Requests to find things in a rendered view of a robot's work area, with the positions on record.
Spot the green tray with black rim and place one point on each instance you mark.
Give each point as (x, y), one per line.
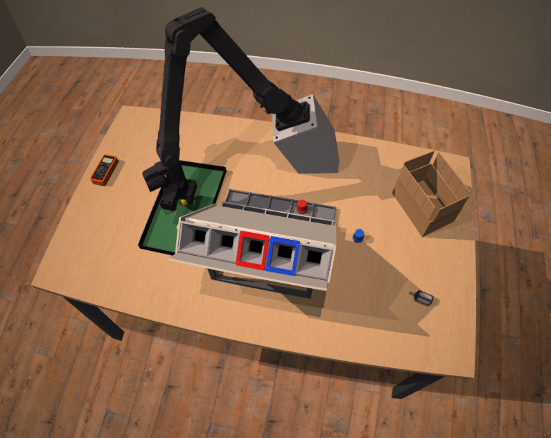
(160, 232)

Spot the orange digital multimeter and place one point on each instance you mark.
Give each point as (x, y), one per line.
(104, 170)

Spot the red plug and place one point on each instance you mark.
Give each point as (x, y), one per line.
(302, 206)

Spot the red square frame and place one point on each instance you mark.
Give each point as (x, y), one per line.
(257, 236)

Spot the blue round disc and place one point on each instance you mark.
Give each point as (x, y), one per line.
(358, 236)

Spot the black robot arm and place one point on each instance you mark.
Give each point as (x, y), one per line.
(181, 31)

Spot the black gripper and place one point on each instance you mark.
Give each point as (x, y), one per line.
(192, 186)

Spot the blue square funnel band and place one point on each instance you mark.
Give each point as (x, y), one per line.
(284, 241)

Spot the grey slanted panel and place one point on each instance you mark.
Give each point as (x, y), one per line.
(260, 214)

